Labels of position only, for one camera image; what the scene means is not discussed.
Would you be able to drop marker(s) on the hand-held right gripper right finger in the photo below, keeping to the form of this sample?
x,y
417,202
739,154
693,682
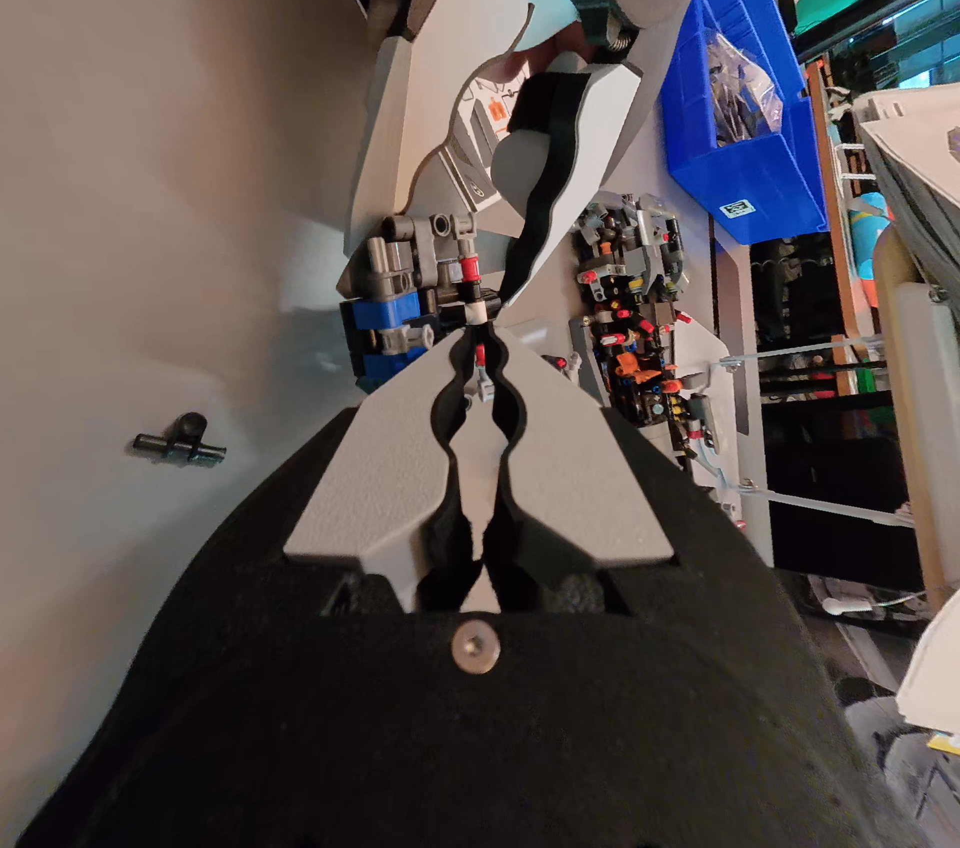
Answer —
x,y
592,488

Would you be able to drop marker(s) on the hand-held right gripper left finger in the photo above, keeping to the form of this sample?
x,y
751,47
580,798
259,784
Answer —
x,y
367,488

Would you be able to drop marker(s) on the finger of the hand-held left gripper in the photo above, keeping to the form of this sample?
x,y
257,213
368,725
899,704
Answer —
x,y
592,136
450,38

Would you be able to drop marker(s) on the black lego beam assembly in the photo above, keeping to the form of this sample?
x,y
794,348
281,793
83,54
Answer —
x,y
561,367

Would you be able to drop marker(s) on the grey blue lego wing assembly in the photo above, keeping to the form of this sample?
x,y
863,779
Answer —
x,y
405,263

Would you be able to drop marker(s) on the lego sticker sheet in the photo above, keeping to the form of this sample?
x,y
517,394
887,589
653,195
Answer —
x,y
480,128

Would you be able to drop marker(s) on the large lego car chassis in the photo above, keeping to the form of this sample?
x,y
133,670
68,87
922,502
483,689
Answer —
x,y
637,338

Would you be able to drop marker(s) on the black lego connector piece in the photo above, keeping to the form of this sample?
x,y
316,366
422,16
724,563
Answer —
x,y
180,447

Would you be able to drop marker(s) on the lego instruction booklet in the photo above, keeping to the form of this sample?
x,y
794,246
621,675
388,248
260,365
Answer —
x,y
922,143

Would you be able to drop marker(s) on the person's left hand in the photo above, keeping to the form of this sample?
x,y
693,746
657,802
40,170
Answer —
x,y
390,1

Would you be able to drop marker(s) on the clear plastic parts bags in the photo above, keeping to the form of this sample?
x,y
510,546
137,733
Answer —
x,y
742,83

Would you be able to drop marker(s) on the blue storage bin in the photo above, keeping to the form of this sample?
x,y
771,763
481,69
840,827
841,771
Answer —
x,y
750,188

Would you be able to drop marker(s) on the white book stand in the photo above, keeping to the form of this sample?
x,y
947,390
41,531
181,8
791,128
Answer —
x,y
922,413

